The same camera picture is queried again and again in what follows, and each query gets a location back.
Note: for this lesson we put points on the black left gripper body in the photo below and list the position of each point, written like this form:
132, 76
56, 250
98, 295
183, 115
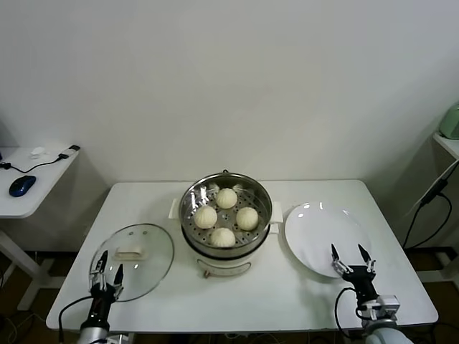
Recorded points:
102, 299

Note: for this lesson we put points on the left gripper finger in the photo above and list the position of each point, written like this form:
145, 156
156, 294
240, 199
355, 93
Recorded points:
118, 281
99, 270

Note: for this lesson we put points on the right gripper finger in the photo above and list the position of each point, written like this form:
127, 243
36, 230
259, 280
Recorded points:
370, 267
339, 265

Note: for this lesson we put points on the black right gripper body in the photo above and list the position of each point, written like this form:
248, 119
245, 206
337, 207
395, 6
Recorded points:
362, 283

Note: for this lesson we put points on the oval glass lid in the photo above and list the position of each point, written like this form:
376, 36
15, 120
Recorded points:
150, 247

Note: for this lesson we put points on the white steamed baozi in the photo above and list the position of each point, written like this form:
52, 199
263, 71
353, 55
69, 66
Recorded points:
247, 218
205, 216
222, 237
226, 198

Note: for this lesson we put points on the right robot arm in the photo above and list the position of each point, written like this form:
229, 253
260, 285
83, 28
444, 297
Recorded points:
387, 333

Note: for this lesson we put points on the stainless steel steamer basket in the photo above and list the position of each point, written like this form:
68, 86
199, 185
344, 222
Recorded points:
263, 204

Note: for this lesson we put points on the white round plate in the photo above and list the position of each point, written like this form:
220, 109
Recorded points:
315, 233

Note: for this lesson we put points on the white side desk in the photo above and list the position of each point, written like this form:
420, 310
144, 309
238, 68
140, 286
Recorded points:
39, 193

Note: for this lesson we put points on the blue computer mouse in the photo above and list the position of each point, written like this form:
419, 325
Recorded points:
22, 185

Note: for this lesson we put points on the white crumpled tissue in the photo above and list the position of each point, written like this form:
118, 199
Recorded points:
39, 152

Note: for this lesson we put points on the white shelf board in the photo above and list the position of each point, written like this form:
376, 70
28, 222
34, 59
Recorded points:
448, 143

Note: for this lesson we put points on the mint green appliance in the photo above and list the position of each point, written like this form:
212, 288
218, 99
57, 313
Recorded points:
451, 122

